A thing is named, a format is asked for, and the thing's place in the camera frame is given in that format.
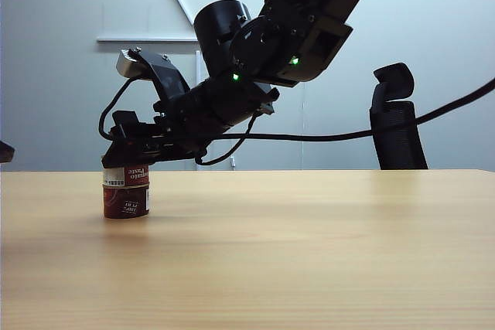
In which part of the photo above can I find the white horizontal wall rail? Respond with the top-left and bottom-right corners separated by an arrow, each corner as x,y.
96,34 -> 199,45

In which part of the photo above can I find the thin black looped cable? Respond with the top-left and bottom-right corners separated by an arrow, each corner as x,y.
194,112 -> 259,165

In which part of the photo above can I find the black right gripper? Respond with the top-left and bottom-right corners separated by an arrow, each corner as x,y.
101,89 -> 218,170

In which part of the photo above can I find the black mesh office chair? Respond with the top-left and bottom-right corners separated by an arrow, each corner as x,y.
368,62 -> 429,171

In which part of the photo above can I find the thin black camera cable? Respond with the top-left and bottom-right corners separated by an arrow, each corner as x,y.
98,77 -> 135,140

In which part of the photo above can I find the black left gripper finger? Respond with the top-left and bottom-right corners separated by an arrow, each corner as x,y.
0,139 -> 16,164

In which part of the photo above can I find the thin grey hanging wire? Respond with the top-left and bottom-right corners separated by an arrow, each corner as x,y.
299,84 -> 309,171

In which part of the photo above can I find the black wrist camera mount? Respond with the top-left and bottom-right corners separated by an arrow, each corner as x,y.
134,50 -> 191,106

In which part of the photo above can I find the dark red tomato can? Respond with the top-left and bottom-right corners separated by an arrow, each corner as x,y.
102,184 -> 152,219

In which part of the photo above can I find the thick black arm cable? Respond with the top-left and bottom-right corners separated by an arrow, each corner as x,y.
208,77 -> 495,143

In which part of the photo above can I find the red tomato paste can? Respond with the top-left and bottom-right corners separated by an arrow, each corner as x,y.
101,165 -> 151,189

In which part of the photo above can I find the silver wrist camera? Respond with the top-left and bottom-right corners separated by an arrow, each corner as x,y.
115,48 -> 148,78

